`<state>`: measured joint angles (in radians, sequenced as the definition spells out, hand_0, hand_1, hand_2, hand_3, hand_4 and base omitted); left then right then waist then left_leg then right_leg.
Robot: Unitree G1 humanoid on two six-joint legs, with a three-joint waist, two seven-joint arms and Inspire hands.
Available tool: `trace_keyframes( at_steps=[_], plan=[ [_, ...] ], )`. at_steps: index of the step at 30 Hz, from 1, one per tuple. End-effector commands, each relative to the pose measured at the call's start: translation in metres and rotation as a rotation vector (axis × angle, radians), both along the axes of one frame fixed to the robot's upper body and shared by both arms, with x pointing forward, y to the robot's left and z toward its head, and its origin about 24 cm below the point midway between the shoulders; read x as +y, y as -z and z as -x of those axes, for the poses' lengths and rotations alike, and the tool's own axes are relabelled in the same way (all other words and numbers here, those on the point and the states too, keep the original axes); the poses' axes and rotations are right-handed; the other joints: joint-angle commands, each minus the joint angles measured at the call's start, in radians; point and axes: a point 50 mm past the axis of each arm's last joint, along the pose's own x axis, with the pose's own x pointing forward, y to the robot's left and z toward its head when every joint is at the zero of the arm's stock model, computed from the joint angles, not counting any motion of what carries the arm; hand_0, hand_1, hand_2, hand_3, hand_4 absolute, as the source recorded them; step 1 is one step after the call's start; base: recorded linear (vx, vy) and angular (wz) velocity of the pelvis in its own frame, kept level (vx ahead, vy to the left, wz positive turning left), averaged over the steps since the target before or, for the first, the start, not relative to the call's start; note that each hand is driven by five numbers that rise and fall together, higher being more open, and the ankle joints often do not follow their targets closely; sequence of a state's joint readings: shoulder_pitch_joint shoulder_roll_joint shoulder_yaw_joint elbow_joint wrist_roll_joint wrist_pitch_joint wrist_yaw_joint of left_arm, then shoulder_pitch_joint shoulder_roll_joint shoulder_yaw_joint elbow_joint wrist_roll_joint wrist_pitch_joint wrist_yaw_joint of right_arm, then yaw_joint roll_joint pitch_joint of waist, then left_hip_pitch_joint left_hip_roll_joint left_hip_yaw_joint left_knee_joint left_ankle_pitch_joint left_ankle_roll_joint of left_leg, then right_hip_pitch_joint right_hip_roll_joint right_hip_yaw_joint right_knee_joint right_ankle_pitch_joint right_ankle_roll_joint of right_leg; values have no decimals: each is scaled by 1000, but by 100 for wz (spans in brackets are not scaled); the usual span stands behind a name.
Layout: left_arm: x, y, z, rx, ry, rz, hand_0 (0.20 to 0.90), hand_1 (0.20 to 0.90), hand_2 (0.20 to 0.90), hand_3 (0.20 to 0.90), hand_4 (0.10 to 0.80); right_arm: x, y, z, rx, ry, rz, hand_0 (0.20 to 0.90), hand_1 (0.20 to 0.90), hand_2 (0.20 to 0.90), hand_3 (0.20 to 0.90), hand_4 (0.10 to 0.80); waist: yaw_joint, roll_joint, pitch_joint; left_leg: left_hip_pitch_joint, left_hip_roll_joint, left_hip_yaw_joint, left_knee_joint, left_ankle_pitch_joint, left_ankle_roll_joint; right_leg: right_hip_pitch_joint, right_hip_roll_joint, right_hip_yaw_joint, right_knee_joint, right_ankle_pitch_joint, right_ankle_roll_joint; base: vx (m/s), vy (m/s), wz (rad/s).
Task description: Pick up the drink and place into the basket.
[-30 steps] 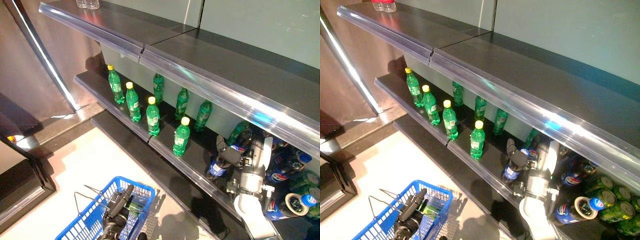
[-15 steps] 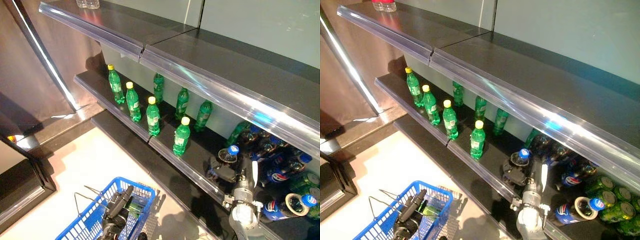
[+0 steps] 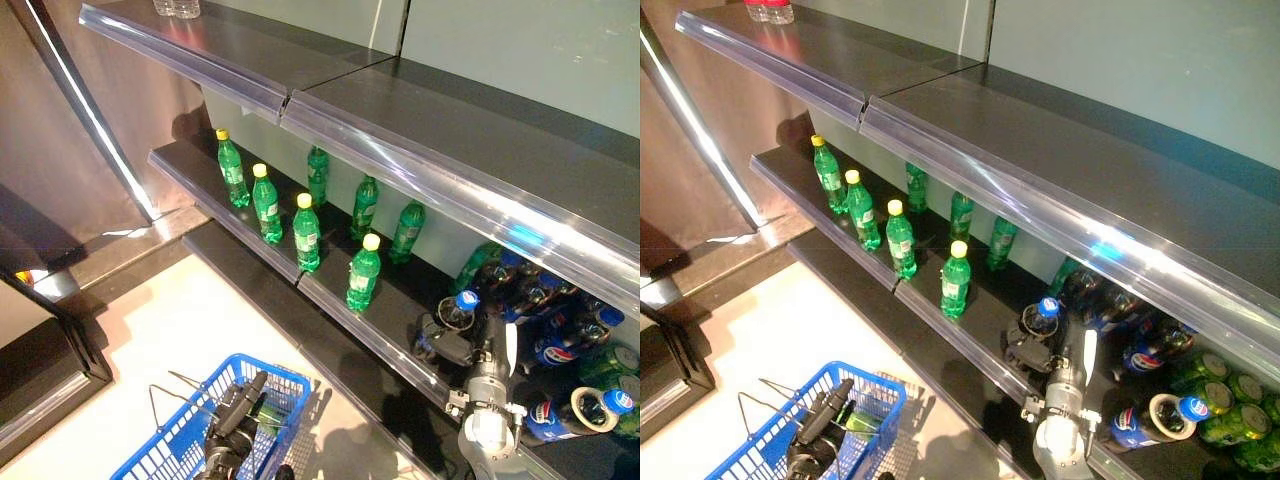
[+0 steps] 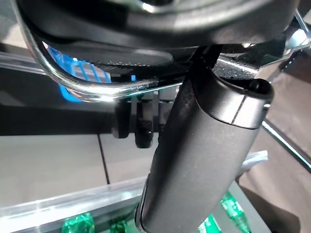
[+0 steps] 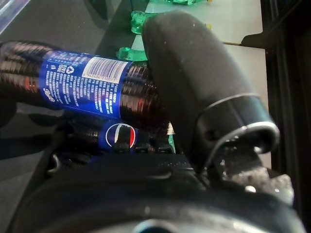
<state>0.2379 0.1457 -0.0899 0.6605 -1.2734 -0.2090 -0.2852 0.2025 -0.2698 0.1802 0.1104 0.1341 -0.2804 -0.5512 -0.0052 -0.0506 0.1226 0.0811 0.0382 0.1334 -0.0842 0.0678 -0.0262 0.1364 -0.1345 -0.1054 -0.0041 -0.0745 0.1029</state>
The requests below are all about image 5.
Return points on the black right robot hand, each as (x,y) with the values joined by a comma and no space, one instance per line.
(182,72)

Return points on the Pepsi cola bottle blue label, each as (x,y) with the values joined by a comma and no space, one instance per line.
(73,80)
(110,134)

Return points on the clear price rail strip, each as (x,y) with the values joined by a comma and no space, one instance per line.
(9,12)

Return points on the green soda bottle yellow cap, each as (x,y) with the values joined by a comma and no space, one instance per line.
(128,53)
(137,21)

